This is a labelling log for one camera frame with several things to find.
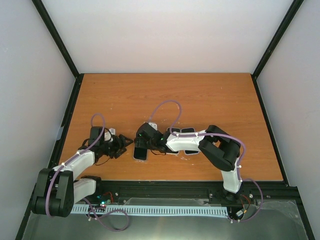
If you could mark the small green led circuit board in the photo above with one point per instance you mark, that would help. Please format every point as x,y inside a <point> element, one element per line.
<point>103,201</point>

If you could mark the black aluminium frame rail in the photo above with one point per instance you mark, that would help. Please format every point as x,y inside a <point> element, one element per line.
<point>213,191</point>

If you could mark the blue phone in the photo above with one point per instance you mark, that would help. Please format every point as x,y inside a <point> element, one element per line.
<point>188,130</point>

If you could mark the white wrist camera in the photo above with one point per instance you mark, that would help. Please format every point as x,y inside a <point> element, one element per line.
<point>109,133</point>
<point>153,125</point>

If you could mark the clear magsafe phone case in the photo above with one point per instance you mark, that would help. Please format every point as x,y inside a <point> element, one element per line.
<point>135,160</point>

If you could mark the light blue slotted cable duct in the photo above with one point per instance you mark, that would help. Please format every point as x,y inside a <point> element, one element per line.
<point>164,211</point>

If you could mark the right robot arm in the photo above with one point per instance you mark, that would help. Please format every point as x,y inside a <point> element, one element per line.
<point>220,148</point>

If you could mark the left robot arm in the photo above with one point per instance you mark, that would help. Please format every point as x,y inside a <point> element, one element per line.
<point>67,180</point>

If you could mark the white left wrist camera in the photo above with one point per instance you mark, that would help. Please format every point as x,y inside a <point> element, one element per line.
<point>109,133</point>

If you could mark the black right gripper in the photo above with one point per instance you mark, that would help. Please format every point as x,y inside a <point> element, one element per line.
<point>139,142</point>

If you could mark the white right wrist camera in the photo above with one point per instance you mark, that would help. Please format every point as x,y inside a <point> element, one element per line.
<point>153,125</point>

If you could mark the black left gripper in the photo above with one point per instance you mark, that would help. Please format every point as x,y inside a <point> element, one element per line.
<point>120,146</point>

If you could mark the teal green phone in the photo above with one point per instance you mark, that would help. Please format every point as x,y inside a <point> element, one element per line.
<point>170,142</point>

